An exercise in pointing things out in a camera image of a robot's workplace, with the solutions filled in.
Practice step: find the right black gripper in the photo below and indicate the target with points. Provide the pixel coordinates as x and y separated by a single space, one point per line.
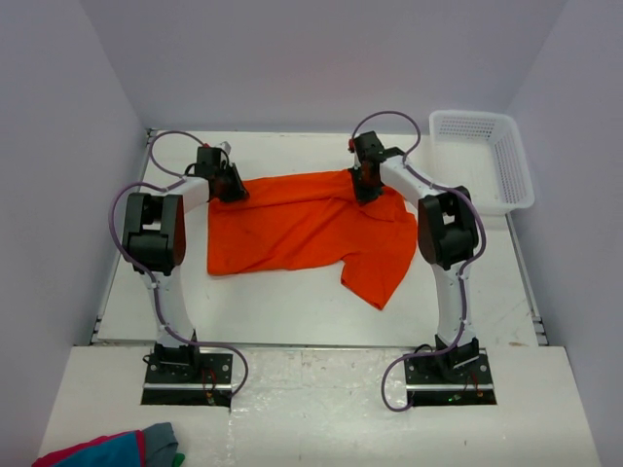
366 184

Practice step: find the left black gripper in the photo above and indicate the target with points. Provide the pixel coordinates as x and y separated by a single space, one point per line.
233 188

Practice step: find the orange t shirt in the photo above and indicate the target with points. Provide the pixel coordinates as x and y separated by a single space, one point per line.
313 220

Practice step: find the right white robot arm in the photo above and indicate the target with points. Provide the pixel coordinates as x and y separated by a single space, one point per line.
447 238

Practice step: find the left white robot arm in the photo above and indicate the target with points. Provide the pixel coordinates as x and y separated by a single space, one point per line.
147 225

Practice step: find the white plastic basket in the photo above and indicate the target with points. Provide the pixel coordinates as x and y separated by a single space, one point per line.
484 153

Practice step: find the grey folded t shirt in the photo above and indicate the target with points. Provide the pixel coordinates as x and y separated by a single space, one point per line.
161 445

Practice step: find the green folded t shirt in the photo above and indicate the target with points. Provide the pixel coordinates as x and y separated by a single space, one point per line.
178 459

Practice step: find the teal folded t shirt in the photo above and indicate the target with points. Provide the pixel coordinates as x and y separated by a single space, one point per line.
112 450

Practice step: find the pink folded t shirt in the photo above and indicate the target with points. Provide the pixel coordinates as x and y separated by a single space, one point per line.
73 450

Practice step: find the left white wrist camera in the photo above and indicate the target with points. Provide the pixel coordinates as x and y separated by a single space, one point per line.
225 146

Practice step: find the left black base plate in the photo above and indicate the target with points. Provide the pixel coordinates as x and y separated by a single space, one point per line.
206 382

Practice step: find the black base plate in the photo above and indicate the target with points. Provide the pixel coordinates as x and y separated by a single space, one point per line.
206 382
431 383

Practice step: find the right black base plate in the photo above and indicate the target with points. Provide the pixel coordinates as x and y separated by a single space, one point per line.
431 383

